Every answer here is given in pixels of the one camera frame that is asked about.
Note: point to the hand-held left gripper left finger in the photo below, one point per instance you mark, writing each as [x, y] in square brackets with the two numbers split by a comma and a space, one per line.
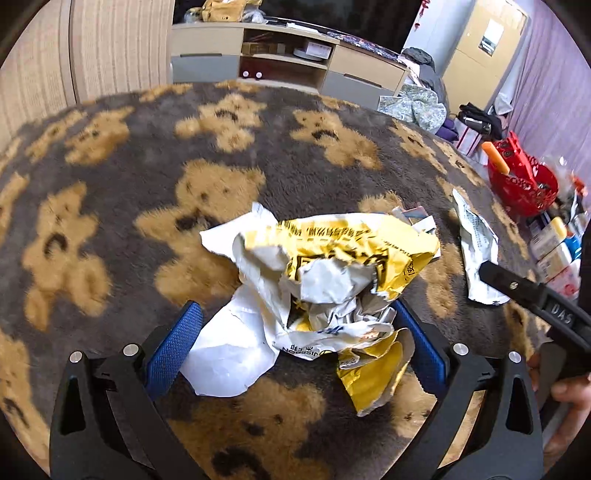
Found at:
[178, 341]

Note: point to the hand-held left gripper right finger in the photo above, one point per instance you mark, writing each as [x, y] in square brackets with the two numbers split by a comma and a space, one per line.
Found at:
[429, 355]

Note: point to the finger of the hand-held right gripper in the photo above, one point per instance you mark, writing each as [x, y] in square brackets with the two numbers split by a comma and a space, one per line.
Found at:
[517, 288]

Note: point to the white plastic sheet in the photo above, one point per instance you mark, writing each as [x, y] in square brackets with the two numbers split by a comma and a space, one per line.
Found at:
[221, 350]

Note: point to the silver white wrapper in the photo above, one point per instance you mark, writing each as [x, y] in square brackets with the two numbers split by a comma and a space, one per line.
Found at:
[475, 240]

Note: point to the yellow white bag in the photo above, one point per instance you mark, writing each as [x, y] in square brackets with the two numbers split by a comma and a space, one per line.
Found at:
[332, 249]

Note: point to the person's right hand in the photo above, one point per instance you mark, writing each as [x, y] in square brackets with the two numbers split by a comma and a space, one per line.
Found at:
[572, 397]

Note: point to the pink label white bottle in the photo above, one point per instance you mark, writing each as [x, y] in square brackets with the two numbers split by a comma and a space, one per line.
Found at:
[568, 281]

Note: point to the yellow cap white bottle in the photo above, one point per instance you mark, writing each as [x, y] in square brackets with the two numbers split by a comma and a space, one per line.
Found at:
[547, 235]

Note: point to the red plastic basket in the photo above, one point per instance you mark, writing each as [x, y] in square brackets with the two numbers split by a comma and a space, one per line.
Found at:
[526, 189]

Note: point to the small flat packet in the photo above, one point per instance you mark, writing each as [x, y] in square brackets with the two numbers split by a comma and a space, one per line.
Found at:
[415, 217]

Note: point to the bear print blanket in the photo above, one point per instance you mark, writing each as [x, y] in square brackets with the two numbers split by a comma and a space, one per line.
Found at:
[115, 184]

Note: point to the black bag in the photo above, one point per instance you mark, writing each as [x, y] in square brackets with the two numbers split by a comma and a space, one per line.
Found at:
[480, 117]

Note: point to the purple curtain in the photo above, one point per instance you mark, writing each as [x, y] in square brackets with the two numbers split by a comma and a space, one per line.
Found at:
[554, 92]

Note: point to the green floral cloth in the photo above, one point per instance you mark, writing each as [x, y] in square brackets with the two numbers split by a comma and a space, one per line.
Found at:
[415, 108]

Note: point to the grey jacket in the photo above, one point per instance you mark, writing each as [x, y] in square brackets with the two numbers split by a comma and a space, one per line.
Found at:
[422, 60]

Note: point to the beige grey TV stand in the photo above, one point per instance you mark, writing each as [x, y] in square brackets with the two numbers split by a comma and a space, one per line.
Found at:
[360, 64]

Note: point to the red hanging ornament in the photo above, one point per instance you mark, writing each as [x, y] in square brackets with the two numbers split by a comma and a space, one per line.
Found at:
[422, 9]

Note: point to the brown cardboard box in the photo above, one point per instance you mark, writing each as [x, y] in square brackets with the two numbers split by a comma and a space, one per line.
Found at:
[261, 47]

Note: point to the woven folding screen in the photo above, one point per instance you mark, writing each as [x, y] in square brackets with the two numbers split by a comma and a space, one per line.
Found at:
[115, 41]

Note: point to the black television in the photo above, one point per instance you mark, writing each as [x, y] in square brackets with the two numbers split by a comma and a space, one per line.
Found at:
[346, 18]

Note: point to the white papers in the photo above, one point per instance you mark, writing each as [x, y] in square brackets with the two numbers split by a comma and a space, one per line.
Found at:
[300, 26]

